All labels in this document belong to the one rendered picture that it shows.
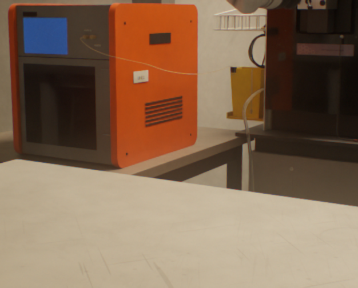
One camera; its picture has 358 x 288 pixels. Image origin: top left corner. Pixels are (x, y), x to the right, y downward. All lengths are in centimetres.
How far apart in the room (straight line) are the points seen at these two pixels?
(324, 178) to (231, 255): 153
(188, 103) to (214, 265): 153
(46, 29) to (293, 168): 84
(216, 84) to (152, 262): 303
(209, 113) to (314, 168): 157
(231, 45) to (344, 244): 293
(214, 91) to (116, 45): 188
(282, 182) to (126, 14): 74
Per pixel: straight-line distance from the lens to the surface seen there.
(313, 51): 219
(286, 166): 219
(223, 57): 360
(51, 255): 65
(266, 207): 80
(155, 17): 195
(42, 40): 196
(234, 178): 241
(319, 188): 217
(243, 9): 163
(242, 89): 233
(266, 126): 230
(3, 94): 452
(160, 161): 194
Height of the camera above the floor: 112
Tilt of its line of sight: 11 degrees down
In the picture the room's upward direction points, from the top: straight up
